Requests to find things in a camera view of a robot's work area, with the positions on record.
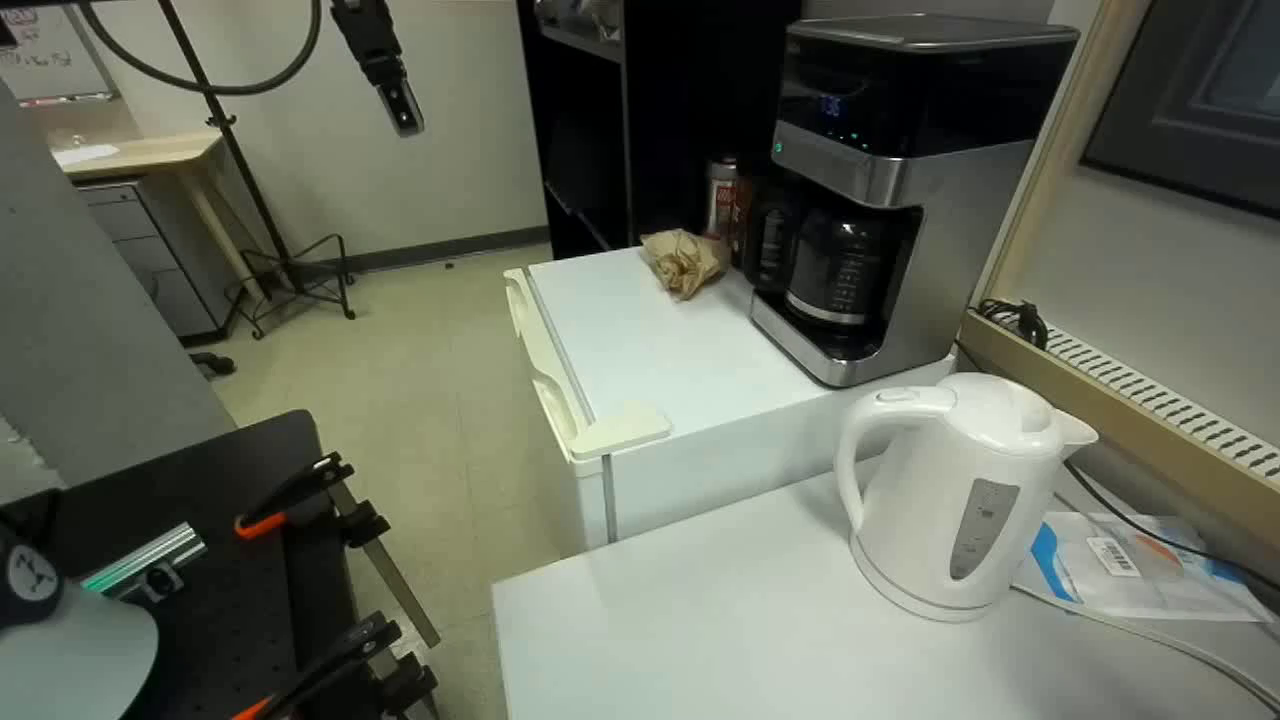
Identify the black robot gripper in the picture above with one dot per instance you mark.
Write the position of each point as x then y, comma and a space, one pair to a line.
373, 45

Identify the grey robot base dome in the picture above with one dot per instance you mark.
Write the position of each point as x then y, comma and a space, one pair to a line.
85, 661

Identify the glass coffee carafe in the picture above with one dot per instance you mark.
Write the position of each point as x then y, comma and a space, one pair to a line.
824, 260

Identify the black silver coffee machine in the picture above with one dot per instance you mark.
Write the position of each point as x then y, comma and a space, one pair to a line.
924, 117

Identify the black tripod stand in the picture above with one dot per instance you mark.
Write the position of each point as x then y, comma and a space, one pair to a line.
319, 274

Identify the black shelving unit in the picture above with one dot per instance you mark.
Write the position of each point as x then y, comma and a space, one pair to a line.
634, 103

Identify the grey filing cabinet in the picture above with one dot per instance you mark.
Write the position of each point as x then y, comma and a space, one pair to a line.
168, 255

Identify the grey panel partition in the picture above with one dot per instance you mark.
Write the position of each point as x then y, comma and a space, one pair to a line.
91, 375

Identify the white mini fridge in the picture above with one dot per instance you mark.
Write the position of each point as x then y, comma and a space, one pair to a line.
656, 406

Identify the black breadboard table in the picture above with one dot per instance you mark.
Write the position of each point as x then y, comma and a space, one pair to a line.
238, 619

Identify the white electric kettle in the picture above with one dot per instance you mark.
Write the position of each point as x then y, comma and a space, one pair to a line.
947, 490

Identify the dark framed window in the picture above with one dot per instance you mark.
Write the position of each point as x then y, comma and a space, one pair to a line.
1199, 103

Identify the plastic bag with papers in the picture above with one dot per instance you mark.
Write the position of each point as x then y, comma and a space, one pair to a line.
1112, 571

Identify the white radiator vent grille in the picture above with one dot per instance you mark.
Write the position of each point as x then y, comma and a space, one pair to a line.
1203, 425

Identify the whiteboard on wall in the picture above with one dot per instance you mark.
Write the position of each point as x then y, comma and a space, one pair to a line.
47, 56

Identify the upper orange handled clamp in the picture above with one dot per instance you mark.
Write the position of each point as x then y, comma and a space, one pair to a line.
306, 496

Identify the orange handled clamp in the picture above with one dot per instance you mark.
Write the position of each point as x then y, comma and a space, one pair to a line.
306, 496
406, 686

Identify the lower orange handled clamp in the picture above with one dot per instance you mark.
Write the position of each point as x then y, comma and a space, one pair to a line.
406, 686

